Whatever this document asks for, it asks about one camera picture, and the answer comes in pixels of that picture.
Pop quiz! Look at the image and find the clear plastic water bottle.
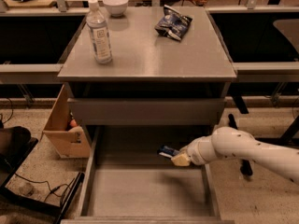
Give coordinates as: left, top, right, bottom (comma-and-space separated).
86, 0, 112, 63

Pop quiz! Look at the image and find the grey metal frame rail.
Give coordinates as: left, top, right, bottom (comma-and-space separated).
0, 64, 63, 84

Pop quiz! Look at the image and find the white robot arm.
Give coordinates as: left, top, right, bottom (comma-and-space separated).
171, 127, 299, 184

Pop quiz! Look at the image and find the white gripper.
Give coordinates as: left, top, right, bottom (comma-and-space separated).
171, 139, 206, 167

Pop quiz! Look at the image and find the white ceramic bowl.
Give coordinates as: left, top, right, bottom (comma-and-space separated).
103, 0, 129, 17

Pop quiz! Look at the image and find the open grey middle drawer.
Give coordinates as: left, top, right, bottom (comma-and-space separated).
61, 126, 235, 224

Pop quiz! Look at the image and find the blue crumpled chip bag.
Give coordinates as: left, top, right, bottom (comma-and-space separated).
154, 5, 192, 41

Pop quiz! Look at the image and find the closed grey top drawer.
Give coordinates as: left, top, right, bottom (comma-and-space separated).
67, 98, 225, 125

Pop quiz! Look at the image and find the orange ball in box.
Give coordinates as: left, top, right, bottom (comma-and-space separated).
69, 119, 78, 128

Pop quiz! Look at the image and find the dark object left floor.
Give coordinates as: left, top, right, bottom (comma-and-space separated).
0, 126, 31, 172

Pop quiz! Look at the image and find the brown cardboard box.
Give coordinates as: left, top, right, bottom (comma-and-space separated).
43, 86, 90, 158

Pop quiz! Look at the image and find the black cable on floor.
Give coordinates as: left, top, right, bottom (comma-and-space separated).
14, 171, 77, 203

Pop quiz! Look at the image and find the grey drawer cabinet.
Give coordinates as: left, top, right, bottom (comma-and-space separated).
57, 6, 237, 224

